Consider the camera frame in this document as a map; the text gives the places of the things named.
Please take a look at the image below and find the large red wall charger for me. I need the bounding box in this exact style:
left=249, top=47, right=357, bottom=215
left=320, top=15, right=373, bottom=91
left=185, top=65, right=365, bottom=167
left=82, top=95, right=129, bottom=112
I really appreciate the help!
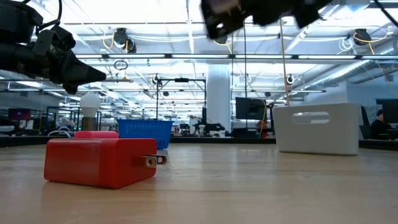
left=43, top=138, right=168, bottom=190

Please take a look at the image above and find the maroon screen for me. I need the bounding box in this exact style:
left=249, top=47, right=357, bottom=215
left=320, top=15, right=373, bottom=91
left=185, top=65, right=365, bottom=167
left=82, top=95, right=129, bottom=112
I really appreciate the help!
left=7, top=108, right=32, bottom=122

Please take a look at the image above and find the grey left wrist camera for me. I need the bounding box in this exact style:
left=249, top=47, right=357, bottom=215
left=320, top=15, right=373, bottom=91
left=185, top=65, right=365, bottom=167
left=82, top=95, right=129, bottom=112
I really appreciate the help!
left=32, top=29, right=55, bottom=57

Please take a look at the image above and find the black ceiling cord reel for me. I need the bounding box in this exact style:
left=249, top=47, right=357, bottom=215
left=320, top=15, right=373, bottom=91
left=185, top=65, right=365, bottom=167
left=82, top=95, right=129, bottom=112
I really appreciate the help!
left=353, top=27, right=374, bottom=47
left=214, top=33, right=229, bottom=45
left=112, top=27, right=137, bottom=54

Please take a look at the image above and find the blue plastic basket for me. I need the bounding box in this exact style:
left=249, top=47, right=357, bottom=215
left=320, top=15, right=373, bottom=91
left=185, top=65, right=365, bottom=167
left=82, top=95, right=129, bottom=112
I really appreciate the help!
left=117, top=119, right=174, bottom=151

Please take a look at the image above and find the black frame stand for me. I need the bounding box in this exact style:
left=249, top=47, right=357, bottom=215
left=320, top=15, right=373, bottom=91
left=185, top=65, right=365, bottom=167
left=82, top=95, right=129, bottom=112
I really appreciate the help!
left=155, top=77, right=207, bottom=129

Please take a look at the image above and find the black hanging cable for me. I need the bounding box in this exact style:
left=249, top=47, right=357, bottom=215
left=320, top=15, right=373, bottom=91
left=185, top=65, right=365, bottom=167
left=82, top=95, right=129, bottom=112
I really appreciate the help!
left=231, top=30, right=235, bottom=131
left=242, top=21, right=248, bottom=128

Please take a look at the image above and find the pink red cube charger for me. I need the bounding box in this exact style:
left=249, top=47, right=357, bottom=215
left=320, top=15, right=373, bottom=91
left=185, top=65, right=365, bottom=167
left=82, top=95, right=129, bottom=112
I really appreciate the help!
left=73, top=130, right=119, bottom=140

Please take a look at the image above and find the person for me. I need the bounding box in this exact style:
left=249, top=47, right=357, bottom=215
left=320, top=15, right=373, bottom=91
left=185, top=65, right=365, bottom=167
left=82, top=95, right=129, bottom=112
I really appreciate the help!
left=369, top=108, right=392, bottom=141

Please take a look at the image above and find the white bulb on metal base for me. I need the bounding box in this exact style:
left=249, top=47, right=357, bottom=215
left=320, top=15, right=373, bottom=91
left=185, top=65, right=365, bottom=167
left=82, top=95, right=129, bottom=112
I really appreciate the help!
left=79, top=92, right=101, bottom=132

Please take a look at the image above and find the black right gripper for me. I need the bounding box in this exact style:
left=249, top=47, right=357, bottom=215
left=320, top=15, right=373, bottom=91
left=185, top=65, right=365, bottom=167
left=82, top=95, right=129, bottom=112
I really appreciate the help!
left=200, top=0, right=333, bottom=40

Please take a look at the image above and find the white building pillar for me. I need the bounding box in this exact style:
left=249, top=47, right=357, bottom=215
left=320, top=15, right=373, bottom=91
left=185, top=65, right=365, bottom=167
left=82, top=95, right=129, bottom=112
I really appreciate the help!
left=206, top=63, right=232, bottom=134

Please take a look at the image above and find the long ceiling light bar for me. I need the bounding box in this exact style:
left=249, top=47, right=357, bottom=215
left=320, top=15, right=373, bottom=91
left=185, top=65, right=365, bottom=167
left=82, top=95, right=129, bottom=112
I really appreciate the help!
left=74, top=53, right=398, bottom=60

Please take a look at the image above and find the black aluminium table frame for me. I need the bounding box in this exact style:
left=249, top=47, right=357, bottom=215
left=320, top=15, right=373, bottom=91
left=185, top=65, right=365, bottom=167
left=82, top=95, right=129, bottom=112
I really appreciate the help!
left=0, top=134, right=398, bottom=151

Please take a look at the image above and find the black monitor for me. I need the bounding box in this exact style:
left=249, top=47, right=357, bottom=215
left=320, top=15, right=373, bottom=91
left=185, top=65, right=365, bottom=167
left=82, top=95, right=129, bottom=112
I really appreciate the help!
left=375, top=98, right=398, bottom=124
left=234, top=96, right=267, bottom=121

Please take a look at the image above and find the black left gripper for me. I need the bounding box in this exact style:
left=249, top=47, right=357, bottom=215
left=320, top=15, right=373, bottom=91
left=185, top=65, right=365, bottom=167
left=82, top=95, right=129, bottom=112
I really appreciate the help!
left=0, top=0, right=107, bottom=95

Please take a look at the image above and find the white plastic bin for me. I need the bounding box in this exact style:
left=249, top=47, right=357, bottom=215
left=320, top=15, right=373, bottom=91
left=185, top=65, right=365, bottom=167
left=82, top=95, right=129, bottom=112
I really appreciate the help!
left=272, top=103, right=361, bottom=156

